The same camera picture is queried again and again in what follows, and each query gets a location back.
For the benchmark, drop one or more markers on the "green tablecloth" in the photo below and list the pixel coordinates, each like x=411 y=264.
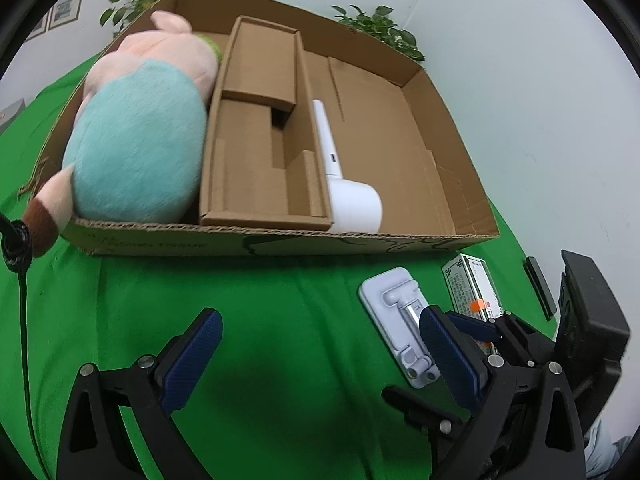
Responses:
x=300 y=335

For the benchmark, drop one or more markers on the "black flat object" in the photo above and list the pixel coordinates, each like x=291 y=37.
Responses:
x=540 y=287

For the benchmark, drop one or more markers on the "large cardboard box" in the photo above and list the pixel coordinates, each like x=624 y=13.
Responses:
x=380 y=125

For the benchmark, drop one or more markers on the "white folding phone stand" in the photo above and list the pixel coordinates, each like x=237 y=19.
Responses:
x=387 y=295

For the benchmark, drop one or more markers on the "small cardboard insert box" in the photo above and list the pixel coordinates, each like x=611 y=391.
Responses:
x=250 y=170

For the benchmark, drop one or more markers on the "leafy potted green plant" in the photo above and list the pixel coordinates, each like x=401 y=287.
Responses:
x=380 y=27

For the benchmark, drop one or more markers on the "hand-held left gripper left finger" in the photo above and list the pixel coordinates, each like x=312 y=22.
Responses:
x=192 y=355

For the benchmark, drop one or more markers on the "pink teal plush pig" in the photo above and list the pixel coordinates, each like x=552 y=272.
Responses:
x=135 y=145

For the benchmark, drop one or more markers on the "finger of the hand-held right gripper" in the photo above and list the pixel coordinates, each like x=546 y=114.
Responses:
x=420 y=405
x=472 y=326

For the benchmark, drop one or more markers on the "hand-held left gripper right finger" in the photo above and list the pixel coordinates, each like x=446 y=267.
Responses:
x=447 y=355

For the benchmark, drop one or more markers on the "white handheld fan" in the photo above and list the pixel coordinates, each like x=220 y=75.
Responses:
x=355 y=205

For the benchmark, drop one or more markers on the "wall of framed certificates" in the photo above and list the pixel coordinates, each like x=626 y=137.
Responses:
x=65 y=10

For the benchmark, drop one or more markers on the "person's jeans leg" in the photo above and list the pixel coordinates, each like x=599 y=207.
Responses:
x=607 y=452

